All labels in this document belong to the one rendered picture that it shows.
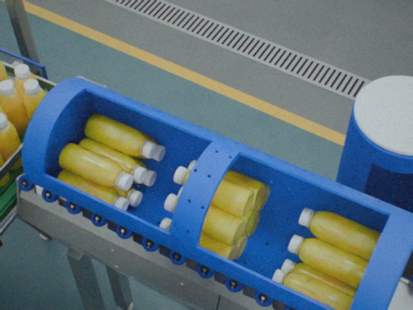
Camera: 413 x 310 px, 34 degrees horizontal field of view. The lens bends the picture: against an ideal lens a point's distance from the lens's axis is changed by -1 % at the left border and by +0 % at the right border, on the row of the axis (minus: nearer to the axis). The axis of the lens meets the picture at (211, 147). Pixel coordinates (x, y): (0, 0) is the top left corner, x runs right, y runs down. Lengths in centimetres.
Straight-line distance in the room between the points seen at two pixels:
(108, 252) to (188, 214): 39
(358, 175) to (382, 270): 59
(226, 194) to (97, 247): 45
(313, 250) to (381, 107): 51
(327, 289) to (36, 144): 72
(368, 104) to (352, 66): 160
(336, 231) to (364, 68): 204
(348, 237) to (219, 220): 28
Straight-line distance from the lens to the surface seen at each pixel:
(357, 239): 150
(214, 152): 147
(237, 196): 148
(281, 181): 163
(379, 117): 184
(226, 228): 149
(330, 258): 151
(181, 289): 171
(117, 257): 177
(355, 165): 190
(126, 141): 164
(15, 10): 215
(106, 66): 345
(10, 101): 191
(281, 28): 362
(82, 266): 209
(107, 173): 160
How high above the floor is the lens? 238
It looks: 51 degrees down
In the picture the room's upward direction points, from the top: 1 degrees counter-clockwise
